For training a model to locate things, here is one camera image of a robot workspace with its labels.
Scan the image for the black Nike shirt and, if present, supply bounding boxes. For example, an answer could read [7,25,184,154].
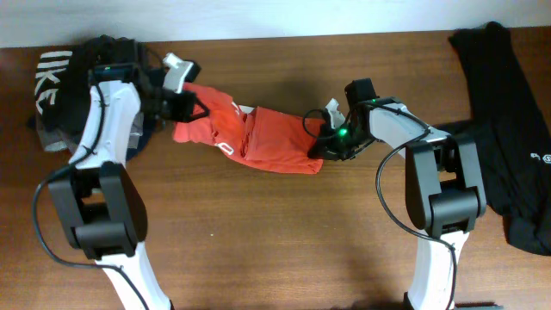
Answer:
[34,35,137,134]

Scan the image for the black garment at right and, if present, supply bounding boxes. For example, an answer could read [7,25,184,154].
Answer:
[439,22,550,256]

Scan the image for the navy folded shirt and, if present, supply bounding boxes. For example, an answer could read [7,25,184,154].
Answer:
[126,113,157,161]

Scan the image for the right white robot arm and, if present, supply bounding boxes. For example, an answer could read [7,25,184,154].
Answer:
[308,78,486,309]

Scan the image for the grey folded shirt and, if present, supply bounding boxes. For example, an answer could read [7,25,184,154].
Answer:
[28,112,82,153]

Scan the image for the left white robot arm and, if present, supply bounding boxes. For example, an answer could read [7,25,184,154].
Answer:
[40,36,210,309]

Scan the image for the red polo shirt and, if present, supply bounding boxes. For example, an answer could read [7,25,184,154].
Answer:
[172,84,323,175]

